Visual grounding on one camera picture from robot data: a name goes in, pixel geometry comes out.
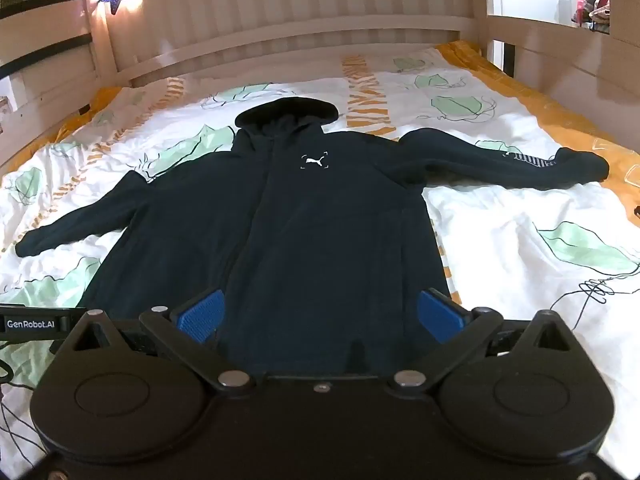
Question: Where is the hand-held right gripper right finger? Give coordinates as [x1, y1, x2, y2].
[387, 287, 588, 393]

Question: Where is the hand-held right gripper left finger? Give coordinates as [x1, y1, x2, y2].
[52, 287, 256, 393]

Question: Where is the black hoodie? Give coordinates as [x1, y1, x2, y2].
[15, 96, 611, 377]

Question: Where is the colourful clothes pile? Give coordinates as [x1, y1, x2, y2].
[566, 0, 614, 32]

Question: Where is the white leaf print blanket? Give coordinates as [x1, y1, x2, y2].
[0, 42, 640, 466]

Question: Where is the clear plastic piece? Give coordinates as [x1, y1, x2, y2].
[592, 137, 640, 189]

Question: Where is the yellow bed sheet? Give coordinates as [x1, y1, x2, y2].
[0, 40, 640, 221]

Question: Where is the white wooden bed frame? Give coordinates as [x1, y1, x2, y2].
[0, 0, 640, 171]

